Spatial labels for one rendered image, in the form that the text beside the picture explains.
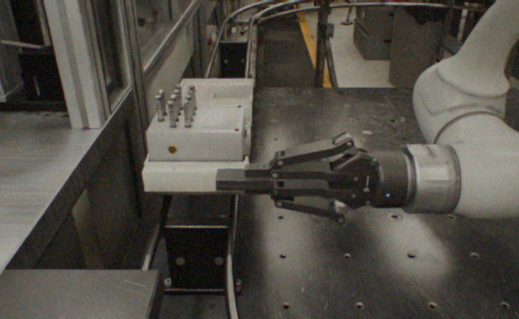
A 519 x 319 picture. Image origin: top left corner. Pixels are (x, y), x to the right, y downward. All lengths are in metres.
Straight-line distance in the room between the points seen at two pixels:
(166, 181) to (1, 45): 0.34
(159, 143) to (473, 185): 0.40
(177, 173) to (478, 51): 0.43
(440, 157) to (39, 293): 0.45
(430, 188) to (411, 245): 0.26
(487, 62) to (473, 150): 0.14
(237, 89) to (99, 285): 0.57
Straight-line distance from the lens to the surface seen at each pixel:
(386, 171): 0.57
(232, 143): 0.59
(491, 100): 0.70
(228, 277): 0.53
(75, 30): 0.64
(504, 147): 0.62
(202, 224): 0.62
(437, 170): 0.58
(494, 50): 0.68
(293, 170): 0.56
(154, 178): 0.61
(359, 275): 0.74
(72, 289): 0.41
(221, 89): 0.90
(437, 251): 0.83
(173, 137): 0.60
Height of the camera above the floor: 1.18
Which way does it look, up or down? 29 degrees down
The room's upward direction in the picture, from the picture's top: straight up
